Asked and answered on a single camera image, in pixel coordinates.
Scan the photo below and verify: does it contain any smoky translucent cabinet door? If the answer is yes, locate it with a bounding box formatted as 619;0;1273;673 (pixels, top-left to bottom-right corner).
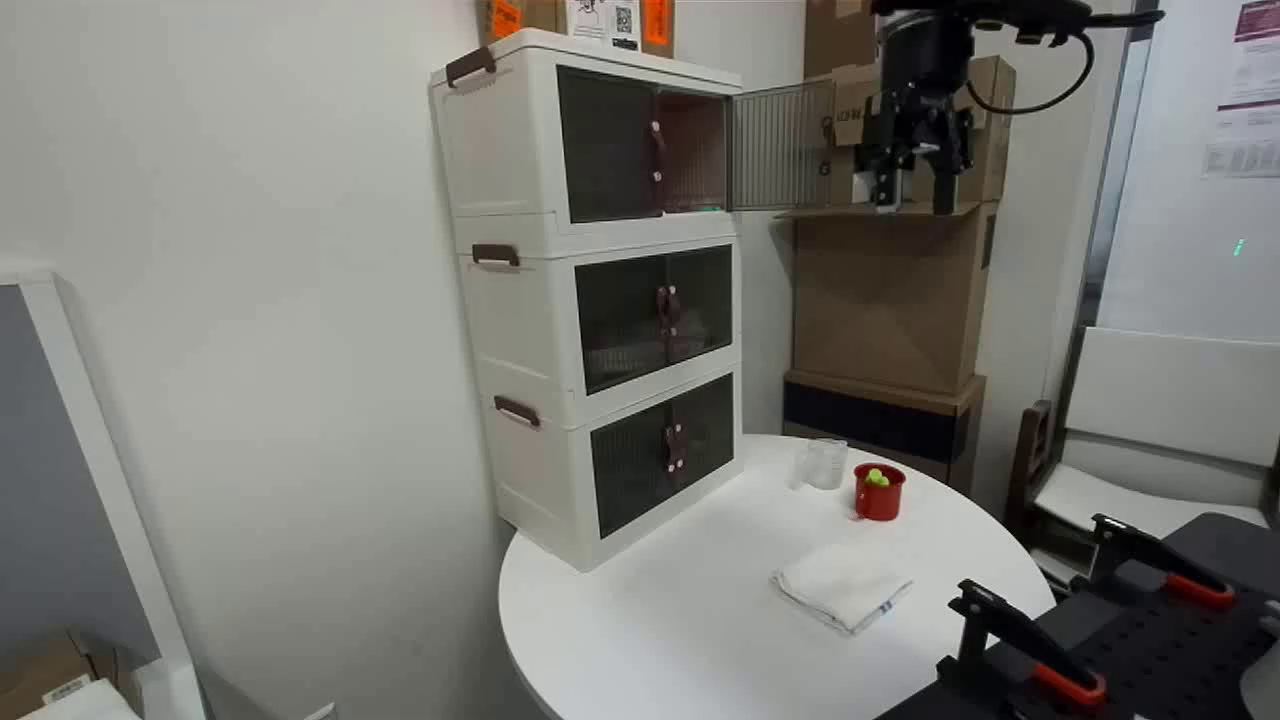
667;372;742;490
572;252;667;396
727;75;868;216
556;58;660;226
589;396;680;538
660;245;737;372

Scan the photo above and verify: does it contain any white three-tier storage cabinet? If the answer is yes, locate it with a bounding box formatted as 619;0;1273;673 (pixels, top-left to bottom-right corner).
429;27;746;575

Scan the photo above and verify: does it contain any grey vertical metal rail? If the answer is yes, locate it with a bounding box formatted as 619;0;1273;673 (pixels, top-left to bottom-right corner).
1054;35;1166;444

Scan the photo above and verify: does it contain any white board panel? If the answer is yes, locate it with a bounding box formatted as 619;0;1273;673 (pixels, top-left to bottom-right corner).
1031;327;1280;538

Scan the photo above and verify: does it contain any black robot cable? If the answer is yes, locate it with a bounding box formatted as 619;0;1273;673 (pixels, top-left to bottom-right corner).
964;18;1099;121

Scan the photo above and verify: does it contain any box with orange labels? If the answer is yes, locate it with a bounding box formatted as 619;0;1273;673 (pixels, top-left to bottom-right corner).
475;0;680;58

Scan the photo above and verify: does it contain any black clamp with orange handle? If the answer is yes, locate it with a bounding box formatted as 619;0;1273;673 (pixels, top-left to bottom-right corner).
1089;513;1243;616
943;575;1111;710

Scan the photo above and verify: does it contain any white folded cloth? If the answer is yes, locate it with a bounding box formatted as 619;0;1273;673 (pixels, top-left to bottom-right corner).
771;535;917;641

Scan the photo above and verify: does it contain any paper wall poster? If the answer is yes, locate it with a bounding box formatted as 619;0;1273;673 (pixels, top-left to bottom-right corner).
1203;0;1280;183

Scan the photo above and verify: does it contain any dark brown wooden stand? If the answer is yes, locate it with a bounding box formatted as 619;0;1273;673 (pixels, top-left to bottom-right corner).
1003;396;1065;531

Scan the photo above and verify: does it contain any red cup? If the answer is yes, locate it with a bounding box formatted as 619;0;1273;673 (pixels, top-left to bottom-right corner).
853;459;911;523

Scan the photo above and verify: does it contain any black and brown low box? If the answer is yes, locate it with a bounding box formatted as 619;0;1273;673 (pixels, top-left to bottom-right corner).
780;369;989;487

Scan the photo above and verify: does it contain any white framed grey partition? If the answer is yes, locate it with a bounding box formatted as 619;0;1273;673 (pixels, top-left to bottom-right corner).
0;260;212;720

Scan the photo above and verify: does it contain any clear plastic cup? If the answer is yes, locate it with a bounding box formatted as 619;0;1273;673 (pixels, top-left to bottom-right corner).
794;437;853;497

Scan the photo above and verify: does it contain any large plain cardboard box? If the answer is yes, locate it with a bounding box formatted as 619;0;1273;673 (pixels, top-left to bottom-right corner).
785;203;1003;403

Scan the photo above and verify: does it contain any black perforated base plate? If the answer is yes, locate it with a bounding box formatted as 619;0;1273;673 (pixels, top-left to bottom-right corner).
877;513;1280;720

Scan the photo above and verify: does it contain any tall narrow cardboard box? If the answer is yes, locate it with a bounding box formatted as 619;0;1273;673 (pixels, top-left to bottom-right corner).
802;0;884;81

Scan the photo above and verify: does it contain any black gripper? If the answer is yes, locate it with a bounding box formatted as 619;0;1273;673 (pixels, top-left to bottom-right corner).
856;82;980;220

